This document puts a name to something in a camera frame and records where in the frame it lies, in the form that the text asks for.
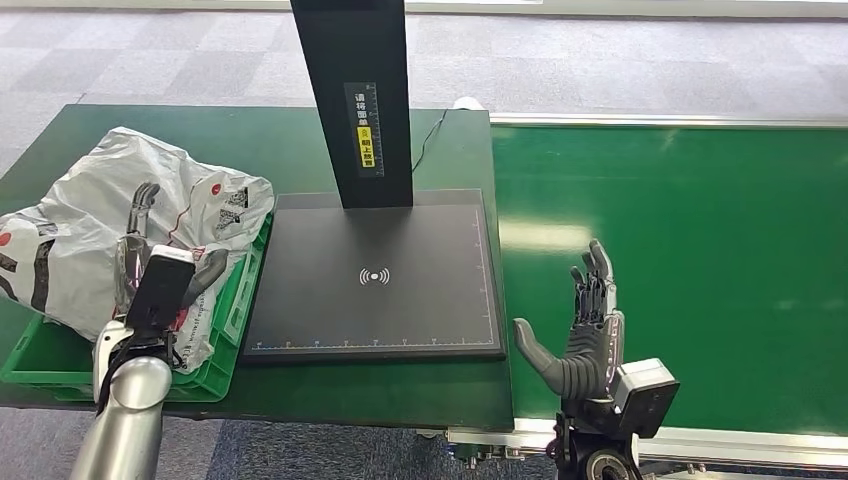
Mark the green plastic crate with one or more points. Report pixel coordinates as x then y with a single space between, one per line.
228 331

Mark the large white courier bag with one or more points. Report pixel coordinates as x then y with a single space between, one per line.
86 212

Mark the metal connectors under conveyor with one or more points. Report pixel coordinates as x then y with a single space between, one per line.
480 454

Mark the black scanner base plate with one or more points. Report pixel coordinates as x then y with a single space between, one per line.
411 291

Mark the green conveyor belt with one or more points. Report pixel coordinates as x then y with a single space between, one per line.
715 265

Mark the white round object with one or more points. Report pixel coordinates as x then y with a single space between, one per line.
468 104

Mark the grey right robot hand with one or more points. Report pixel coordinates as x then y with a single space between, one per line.
586 361

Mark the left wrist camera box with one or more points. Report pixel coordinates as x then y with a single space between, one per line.
159 291

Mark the black and yellow column label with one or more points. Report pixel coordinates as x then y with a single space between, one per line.
365 132

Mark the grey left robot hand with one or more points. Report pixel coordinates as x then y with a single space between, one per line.
132 262

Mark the black scanner column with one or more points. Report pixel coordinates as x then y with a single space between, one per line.
354 53

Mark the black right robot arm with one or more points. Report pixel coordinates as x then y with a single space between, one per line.
596 454

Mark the silver conveyor frame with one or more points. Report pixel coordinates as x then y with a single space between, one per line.
729 447

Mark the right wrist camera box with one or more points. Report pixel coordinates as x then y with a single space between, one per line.
646 397

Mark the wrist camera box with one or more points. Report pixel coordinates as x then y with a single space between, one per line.
646 397
159 291

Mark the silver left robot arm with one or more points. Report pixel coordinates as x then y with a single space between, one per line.
122 411

